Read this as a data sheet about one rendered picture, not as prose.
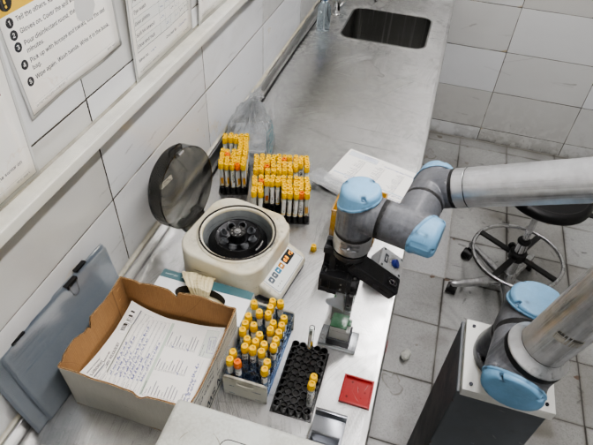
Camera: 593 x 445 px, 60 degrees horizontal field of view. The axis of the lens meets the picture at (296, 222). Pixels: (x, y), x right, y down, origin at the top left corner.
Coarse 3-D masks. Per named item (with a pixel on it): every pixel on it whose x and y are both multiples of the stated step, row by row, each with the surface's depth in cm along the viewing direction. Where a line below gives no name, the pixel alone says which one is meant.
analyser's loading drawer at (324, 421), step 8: (320, 408) 105; (320, 416) 106; (328, 416) 106; (336, 416) 105; (344, 416) 104; (312, 424) 105; (320, 424) 105; (328, 424) 105; (336, 424) 105; (344, 424) 105; (312, 432) 101; (320, 432) 104; (328, 432) 104; (336, 432) 104; (312, 440) 103; (320, 440) 102; (328, 440) 101; (336, 440) 100
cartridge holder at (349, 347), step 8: (328, 328) 122; (352, 328) 123; (320, 336) 123; (328, 336) 121; (352, 336) 124; (320, 344) 123; (328, 344) 122; (336, 344) 121; (344, 344) 120; (352, 344) 122; (352, 352) 121
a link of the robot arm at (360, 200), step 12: (348, 180) 92; (360, 180) 92; (372, 180) 92; (348, 192) 90; (360, 192) 90; (372, 192) 90; (348, 204) 90; (360, 204) 89; (372, 204) 90; (336, 216) 96; (348, 216) 92; (360, 216) 91; (372, 216) 90; (336, 228) 97; (348, 228) 94; (360, 228) 92; (372, 228) 91; (348, 240) 96; (360, 240) 95
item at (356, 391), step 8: (344, 376) 117; (352, 376) 117; (344, 384) 116; (352, 384) 116; (360, 384) 116; (368, 384) 116; (344, 392) 114; (352, 392) 114; (360, 392) 115; (368, 392) 115; (344, 400) 112; (352, 400) 113; (360, 400) 113; (368, 400) 113; (368, 408) 111
